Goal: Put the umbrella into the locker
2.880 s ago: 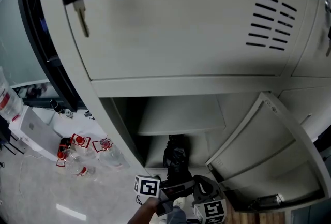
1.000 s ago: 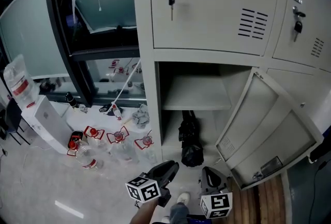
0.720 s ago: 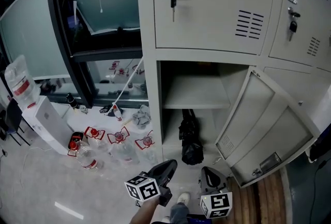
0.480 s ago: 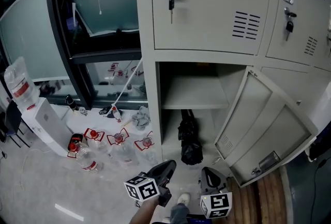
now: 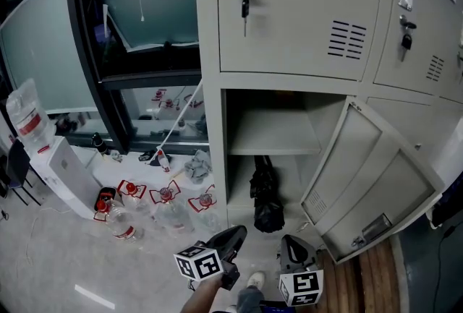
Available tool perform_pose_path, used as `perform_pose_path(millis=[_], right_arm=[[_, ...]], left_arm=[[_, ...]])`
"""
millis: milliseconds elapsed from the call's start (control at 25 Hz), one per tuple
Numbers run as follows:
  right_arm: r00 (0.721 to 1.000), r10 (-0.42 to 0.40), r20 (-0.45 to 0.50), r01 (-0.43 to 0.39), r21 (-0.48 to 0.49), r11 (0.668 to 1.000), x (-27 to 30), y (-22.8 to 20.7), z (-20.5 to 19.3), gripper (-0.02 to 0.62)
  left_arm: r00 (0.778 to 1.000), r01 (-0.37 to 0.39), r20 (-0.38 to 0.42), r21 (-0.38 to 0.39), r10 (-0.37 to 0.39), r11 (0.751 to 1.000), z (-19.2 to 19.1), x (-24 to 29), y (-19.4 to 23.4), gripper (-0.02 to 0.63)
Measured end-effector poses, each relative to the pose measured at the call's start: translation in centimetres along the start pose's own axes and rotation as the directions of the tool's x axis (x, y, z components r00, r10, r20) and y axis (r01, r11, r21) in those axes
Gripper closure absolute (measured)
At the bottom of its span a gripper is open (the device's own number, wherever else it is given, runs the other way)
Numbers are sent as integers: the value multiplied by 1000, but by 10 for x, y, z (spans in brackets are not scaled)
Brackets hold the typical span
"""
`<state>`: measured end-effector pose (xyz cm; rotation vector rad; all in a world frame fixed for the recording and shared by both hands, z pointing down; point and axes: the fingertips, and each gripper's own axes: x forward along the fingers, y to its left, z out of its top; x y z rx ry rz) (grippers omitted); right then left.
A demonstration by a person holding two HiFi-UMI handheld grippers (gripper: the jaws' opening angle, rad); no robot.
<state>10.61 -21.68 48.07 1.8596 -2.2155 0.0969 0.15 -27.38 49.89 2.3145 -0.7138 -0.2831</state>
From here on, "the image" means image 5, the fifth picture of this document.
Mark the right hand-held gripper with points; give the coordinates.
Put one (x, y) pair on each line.
(300, 284)

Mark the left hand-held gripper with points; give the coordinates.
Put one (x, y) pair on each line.
(202, 264)

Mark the black umbrella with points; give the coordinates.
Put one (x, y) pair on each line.
(266, 203)

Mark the beige metal locker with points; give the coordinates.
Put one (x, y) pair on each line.
(289, 51)

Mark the person's left forearm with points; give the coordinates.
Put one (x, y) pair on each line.
(202, 297)

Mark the person's white shoe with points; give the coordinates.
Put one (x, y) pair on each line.
(256, 279)

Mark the person's jeans leg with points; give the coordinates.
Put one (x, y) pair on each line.
(249, 300)

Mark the brown wooden platform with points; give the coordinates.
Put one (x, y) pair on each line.
(372, 279)

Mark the crumpled grey cloth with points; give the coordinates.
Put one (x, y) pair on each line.
(198, 167)

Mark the small red-capped spray bottle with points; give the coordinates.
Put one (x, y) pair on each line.
(164, 160)

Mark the small black red container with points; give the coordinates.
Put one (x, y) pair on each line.
(107, 192)

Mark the crumpled black cloth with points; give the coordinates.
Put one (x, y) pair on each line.
(148, 156)

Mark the thin white rod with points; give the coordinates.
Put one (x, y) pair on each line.
(177, 123)

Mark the small black bottle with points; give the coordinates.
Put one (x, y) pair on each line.
(99, 143)

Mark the black bag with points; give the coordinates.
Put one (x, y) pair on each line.
(448, 206)

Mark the white water dispenser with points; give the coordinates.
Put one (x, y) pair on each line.
(61, 174)

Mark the black chair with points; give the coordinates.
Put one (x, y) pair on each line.
(18, 167)

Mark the black window frame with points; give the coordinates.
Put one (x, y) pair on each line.
(90, 62)

